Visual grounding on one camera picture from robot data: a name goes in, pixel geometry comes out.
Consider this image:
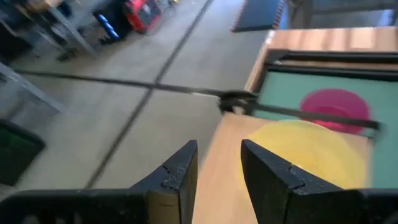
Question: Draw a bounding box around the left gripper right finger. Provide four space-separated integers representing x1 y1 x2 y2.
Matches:
241 139 363 224

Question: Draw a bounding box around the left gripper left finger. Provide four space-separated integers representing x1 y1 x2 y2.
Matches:
130 139 199 224

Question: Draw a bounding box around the small pink plastic bowl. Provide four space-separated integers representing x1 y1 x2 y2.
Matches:
300 88 371 135

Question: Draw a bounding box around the black bin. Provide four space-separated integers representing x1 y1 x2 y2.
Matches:
0 119 47 187

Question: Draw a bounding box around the blue floor object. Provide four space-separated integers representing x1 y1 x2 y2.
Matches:
94 13 121 42

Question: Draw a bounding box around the red machine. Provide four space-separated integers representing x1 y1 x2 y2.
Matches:
123 0 163 34

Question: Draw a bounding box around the dark blue floor mat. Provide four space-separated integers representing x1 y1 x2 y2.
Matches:
231 0 286 32

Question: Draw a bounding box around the wooden shelf with black frame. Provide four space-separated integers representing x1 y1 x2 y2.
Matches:
192 90 382 224

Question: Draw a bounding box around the black table edge rail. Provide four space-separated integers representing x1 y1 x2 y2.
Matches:
264 49 398 82

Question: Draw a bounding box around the grey metal table frame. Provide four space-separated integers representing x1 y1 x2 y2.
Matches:
0 0 98 114

